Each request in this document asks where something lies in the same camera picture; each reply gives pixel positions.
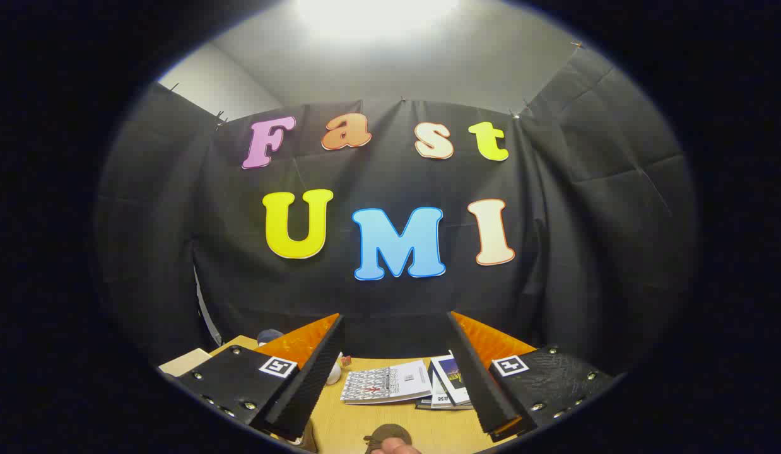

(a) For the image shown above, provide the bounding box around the dark cover book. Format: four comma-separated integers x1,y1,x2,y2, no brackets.
416,396,474,411

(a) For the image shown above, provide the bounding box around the beige fabric storage box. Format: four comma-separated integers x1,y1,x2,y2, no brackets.
158,348,213,378

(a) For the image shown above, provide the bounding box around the grey patterned book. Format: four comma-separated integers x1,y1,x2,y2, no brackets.
340,359,433,405

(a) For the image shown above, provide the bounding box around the white duck plush toy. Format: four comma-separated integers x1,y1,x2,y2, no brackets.
326,352,353,386

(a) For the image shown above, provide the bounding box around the blue photo cover book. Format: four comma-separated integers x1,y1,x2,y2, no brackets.
430,354,473,405

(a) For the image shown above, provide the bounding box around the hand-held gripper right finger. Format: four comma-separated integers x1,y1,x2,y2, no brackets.
445,310,620,442

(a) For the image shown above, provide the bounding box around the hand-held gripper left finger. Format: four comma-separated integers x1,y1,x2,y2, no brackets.
175,313,346,442

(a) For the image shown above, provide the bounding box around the white cover book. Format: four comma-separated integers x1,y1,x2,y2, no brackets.
426,363,454,409

